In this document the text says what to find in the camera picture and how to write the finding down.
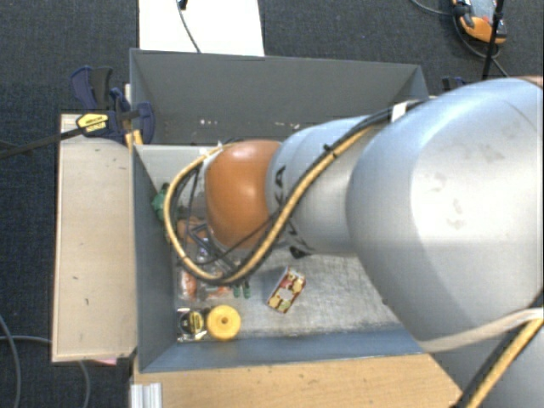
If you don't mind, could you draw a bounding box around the orange clear packet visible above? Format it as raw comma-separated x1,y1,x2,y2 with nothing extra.
177,267,201,302

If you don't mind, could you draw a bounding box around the black and yellow tape measure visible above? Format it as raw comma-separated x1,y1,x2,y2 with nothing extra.
177,307,209,342

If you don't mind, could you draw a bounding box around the green toy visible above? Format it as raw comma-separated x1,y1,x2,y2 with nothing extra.
151,182,172,225

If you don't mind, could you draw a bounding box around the red and yellow box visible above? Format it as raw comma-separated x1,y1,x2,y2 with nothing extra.
265,265,308,315

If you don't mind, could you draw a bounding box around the pale wood board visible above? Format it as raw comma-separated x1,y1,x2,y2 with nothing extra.
51,112,139,363

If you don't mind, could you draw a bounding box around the grey metal bin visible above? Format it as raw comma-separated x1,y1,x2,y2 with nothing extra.
128,48,431,374

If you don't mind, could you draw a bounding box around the yellow ring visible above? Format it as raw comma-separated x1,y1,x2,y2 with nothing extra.
206,304,242,342

